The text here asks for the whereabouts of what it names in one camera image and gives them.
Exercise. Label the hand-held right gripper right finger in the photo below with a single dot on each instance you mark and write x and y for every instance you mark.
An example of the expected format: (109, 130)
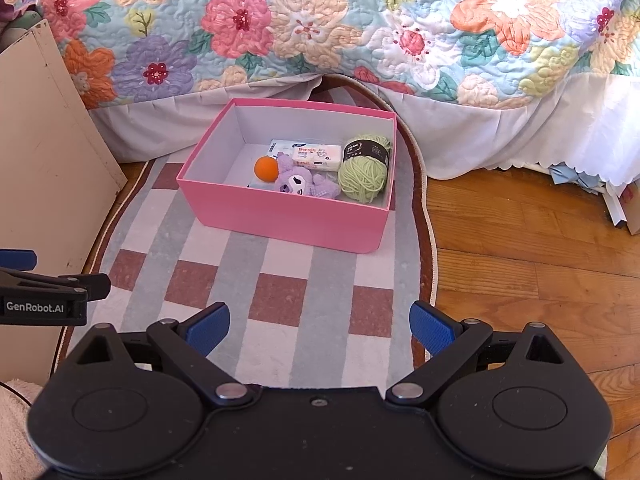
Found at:
(432, 327)

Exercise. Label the checkered rug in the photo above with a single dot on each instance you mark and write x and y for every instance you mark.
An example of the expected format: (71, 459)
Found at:
(280, 280)

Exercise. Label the small white tissue pack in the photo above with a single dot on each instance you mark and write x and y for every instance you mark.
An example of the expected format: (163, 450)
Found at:
(315, 155)

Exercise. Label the blue wet wipes pack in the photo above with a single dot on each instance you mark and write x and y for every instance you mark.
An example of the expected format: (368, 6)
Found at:
(260, 186)

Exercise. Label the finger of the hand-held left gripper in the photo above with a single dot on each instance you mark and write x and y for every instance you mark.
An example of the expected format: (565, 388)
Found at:
(85, 286)
(17, 260)

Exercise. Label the grey-green cloth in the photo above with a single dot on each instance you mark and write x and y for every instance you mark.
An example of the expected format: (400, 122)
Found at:
(20, 30)

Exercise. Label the pink fluffy cloth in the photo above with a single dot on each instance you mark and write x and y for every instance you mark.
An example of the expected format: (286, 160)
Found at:
(15, 425)

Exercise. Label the pink cardboard box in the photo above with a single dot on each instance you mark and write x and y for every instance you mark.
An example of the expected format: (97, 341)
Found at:
(280, 220)

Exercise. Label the orange makeup sponge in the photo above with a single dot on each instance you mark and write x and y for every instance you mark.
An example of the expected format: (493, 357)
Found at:
(265, 169)

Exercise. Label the papers under bed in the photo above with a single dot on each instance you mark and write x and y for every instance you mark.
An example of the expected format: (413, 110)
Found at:
(620, 205)

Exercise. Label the green yarn ball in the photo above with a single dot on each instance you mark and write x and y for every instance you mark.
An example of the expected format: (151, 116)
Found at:
(362, 180)

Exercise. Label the floral quilt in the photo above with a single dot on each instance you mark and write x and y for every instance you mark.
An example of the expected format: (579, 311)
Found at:
(350, 20)

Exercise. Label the purple plush toy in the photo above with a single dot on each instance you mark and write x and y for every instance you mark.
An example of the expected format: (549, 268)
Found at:
(300, 182)

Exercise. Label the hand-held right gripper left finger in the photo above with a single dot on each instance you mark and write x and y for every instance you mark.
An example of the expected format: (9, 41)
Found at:
(210, 327)

